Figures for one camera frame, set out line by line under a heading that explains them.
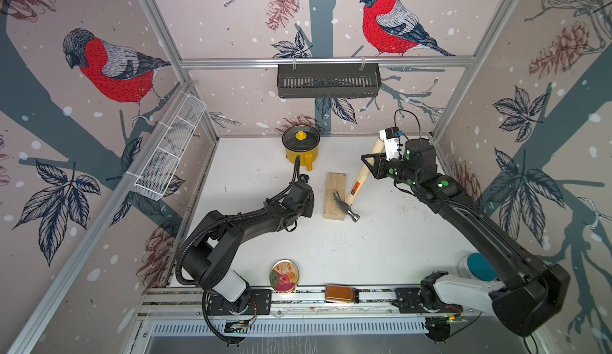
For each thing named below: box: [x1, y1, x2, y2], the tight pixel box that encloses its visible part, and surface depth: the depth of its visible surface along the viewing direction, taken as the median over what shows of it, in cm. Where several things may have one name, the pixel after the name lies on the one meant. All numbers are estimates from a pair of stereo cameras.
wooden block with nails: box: [323, 172, 346, 221], surface depth 94 cm
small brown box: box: [325, 284, 360, 304], surface depth 74 cm
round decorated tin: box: [269, 259, 300, 295], surface depth 77 cm
